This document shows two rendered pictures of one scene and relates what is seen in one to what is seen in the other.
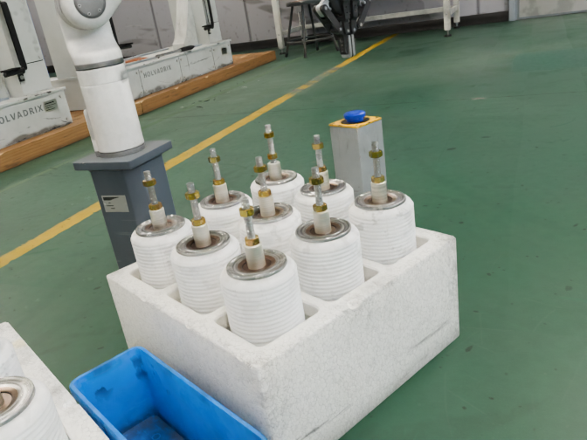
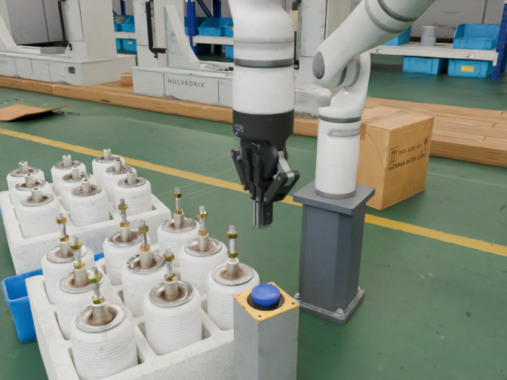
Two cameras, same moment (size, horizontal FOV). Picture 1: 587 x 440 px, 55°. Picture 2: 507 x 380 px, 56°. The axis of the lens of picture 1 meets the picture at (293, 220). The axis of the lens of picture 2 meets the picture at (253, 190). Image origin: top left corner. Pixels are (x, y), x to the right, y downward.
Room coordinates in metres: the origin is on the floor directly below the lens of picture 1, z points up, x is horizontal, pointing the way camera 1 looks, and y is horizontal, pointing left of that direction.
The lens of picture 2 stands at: (1.08, -0.71, 0.71)
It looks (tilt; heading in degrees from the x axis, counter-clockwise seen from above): 22 degrees down; 97
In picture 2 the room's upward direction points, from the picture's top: straight up
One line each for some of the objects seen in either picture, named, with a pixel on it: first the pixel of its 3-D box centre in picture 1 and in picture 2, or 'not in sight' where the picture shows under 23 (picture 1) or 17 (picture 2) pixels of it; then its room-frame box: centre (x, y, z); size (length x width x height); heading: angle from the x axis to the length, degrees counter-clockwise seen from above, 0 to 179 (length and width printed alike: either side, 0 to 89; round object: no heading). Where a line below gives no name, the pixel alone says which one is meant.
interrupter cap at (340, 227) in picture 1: (322, 230); (81, 281); (0.69, -0.04, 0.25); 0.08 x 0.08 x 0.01
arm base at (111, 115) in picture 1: (112, 110); (336, 155); (1.14, 0.32, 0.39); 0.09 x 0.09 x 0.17; 65
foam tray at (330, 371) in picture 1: (284, 305); (153, 333); (0.78, 0.04, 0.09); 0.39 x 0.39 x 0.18; 39
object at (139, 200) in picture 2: not in sight; (135, 212); (0.60, 0.44, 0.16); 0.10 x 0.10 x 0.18
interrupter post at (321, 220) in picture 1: (321, 221); (81, 274); (0.69, -0.04, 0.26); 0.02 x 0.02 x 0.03
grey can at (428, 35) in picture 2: not in sight; (428, 36); (2.20, 4.54, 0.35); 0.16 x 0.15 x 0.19; 155
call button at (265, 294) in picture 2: (355, 117); (265, 296); (1.02, -0.14, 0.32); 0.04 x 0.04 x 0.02
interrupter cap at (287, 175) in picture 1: (276, 178); (232, 274); (0.95, 0.02, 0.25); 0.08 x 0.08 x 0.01
